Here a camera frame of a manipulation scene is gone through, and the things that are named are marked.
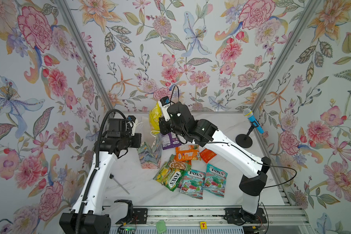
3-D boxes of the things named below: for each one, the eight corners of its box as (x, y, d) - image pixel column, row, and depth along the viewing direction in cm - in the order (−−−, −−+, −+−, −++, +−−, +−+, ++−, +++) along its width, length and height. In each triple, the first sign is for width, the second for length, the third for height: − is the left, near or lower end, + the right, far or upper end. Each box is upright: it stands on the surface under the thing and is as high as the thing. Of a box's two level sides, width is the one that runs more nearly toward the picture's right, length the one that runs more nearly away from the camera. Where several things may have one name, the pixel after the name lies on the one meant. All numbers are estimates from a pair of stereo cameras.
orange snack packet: (175, 164, 93) (175, 162, 91) (175, 147, 102) (175, 144, 99) (200, 164, 93) (201, 162, 91) (198, 147, 102) (198, 145, 99)
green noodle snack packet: (165, 169, 91) (164, 166, 88) (170, 156, 97) (170, 153, 94) (188, 177, 88) (189, 175, 85) (192, 163, 94) (193, 160, 91)
